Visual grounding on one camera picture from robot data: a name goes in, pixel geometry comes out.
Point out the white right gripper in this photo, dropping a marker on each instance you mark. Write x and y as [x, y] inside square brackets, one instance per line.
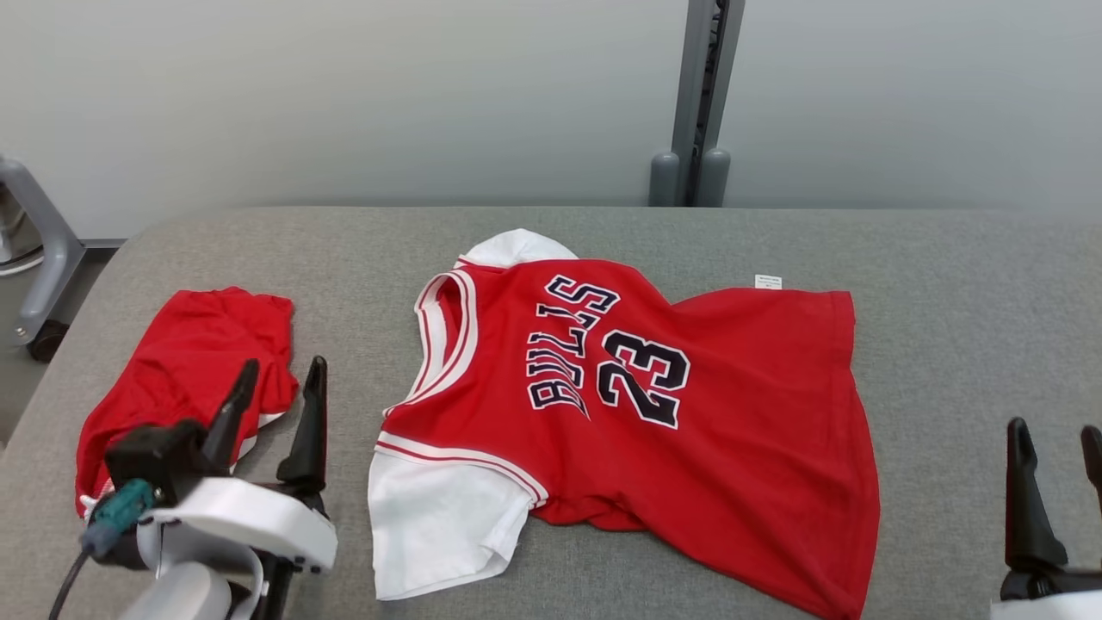
[1059, 598]

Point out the grey partition post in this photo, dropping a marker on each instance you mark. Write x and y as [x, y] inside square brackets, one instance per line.
[696, 86]

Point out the grey frame leg with caster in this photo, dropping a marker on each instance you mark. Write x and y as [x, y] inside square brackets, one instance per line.
[47, 250]

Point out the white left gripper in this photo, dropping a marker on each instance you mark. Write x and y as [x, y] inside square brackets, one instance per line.
[250, 521]

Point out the red shorts with white trim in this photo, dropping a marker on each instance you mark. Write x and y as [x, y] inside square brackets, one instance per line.
[198, 362]

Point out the red white basketball jersey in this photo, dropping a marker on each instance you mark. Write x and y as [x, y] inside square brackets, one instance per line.
[732, 448]

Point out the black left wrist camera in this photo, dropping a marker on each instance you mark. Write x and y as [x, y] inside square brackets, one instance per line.
[155, 456]

